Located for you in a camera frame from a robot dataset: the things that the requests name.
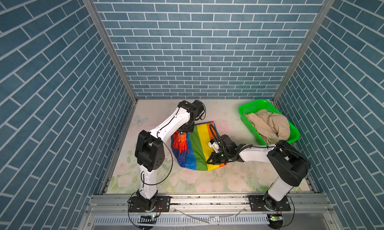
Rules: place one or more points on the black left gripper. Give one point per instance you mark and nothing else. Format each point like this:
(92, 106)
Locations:
(191, 129)

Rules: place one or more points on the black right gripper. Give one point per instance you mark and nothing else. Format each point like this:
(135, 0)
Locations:
(214, 160)

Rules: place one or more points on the rainbow striped shorts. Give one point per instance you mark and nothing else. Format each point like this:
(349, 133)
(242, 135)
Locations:
(192, 149)

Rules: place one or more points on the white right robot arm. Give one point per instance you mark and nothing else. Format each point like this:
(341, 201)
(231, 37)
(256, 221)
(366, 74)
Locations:
(301, 166)

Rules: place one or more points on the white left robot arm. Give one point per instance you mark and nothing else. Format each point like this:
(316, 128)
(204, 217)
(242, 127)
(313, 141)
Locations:
(183, 113)

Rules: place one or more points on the beige shorts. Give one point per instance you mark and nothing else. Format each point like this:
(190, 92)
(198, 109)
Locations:
(272, 127)

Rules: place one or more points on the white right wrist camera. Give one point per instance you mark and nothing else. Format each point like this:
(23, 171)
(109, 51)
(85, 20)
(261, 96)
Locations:
(218, 144)

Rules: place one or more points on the white vented cable tray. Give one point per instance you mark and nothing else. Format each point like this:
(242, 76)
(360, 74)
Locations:
(180, 220)

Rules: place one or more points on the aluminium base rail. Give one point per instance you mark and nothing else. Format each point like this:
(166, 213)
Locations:
(308, 211)

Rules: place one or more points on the aluminium left corner post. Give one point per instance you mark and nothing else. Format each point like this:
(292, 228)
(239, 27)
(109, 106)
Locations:
(91, 8)

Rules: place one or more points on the aluminium corner post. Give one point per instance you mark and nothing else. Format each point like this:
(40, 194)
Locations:
(91, 8)
(317, 22)

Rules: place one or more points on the aluminium right corner post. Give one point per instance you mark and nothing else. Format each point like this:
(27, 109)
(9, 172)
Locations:
(317, 22)

